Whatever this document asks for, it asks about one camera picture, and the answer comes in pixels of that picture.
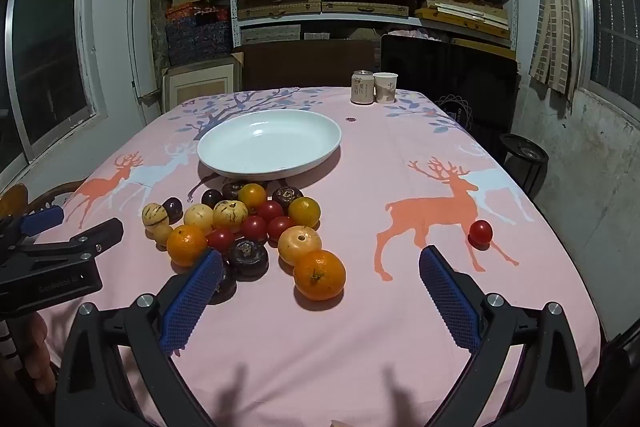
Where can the person's left hand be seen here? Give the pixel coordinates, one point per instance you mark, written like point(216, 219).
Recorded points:
point(37, 342)

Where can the grey stone slab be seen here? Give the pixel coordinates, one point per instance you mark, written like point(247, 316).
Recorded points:
point(159, 27)

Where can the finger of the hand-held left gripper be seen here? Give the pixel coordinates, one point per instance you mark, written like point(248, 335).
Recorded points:
point(95, 239)
point(42, 220)

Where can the window with metal grille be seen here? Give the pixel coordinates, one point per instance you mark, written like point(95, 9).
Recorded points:
point(612, 17)

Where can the framed picture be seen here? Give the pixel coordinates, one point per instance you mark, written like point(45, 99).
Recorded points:
point(200, 87)

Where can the beige beverage can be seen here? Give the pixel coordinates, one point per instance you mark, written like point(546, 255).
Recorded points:
point(362, 88)

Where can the black chair back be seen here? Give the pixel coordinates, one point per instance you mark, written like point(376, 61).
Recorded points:
point(450, 72)

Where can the wooden chair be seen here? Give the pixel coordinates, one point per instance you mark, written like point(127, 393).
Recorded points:
point(50, 202)

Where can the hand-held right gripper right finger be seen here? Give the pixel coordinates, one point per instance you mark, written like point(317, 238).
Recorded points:
point(447, 302)

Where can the white plate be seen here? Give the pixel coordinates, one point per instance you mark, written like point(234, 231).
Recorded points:
point(270, 142)

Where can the stack of blue patterned boxes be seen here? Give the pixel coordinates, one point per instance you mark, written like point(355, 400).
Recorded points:
point(197, 34)

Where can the black round stool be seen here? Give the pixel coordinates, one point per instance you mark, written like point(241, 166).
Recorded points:
point(524, 162)

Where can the tangerine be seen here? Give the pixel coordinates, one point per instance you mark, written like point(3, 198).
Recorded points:
point(186, 246)
point(319, 274)

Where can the beige checked curtain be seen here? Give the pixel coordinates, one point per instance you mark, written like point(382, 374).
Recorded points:
point(552, 7)

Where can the small yellow pepino melon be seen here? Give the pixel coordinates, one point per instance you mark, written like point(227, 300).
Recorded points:
point(162, 234)

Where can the dark plum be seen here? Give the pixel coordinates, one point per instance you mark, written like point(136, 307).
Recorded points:
point(212, 197)
point(172, 208)

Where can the dark brown board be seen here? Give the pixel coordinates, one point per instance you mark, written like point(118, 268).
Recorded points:
point(305, 64)

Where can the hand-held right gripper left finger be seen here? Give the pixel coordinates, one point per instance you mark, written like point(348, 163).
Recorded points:
point(192, 302)

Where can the paper cup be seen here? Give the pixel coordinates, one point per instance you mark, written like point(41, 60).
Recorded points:
point(385, 88)

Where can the sliding glass window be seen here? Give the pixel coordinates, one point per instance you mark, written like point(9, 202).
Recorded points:
point(50, 52)

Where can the stack of yellow white boxes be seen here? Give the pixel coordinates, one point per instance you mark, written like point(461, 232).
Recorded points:
point(465, 14)

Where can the white door panel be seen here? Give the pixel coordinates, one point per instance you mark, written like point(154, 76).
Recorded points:
point(139, 57)

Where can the dark purple mangosteen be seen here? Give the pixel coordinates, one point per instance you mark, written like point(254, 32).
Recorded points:
point(232, 189)
point(287, 197)
point(226, 288)
point(248, 259)

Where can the orange yellow tomato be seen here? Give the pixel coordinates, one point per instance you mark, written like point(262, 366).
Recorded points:
point(252, 196)
point(304, 212)

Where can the red cherry tomato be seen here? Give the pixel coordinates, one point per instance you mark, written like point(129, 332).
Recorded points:
point(220, 239)
point(280, 227)
point(480, 232)
point(255, 228)
point(270, 211)

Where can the stack of grey woven boxes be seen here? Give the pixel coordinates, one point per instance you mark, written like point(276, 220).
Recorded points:
point(270, 34)

